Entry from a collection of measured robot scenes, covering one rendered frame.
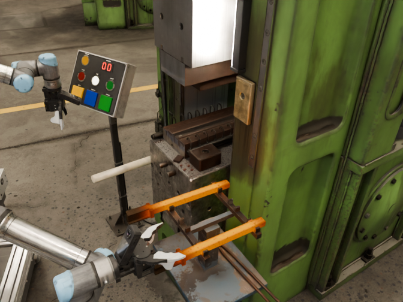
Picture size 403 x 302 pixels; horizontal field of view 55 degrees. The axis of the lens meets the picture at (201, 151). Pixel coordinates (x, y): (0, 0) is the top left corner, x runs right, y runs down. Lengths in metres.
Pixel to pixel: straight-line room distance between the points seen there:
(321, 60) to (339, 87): 0.19
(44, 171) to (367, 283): 2.48
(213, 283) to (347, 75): 0.95
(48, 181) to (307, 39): 2.43
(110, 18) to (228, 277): 5.48
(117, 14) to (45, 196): 4.06
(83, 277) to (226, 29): 1.00
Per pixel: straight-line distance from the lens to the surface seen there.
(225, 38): 1.55
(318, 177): 1.88
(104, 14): 6.55
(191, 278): 1.56
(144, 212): 1.42
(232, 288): 1.54
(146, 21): 6.62
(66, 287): 1.12
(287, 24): 1.28
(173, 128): 1.83
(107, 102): 2.04
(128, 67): 2.01
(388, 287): 2.67
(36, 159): 3.54
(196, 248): 1.29
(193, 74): 1.57
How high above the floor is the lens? 1.94
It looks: 35 degrees down
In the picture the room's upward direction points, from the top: 2 degrees clockwise
